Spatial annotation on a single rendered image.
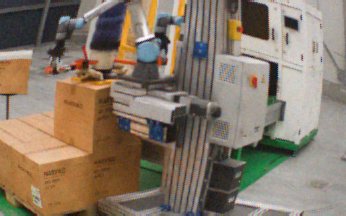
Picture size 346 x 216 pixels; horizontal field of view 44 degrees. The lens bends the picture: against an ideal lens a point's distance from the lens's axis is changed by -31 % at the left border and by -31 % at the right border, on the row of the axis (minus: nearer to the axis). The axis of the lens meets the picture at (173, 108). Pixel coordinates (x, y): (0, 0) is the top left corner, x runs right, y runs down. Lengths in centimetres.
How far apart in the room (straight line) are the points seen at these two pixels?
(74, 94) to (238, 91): 102
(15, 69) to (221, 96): 229
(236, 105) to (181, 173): 56
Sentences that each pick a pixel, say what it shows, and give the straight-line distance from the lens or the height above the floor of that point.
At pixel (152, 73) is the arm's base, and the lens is 323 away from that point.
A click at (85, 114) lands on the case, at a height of 78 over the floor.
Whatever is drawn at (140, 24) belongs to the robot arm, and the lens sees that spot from 309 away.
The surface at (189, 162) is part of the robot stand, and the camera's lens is 333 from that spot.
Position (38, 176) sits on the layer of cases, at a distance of 307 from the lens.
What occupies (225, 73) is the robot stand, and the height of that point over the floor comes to 114.
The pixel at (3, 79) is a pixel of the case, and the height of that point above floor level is 77.
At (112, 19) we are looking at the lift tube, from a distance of 356.
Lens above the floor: 153
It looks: 11 degrees down
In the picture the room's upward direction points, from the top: 7 degrees clockwise
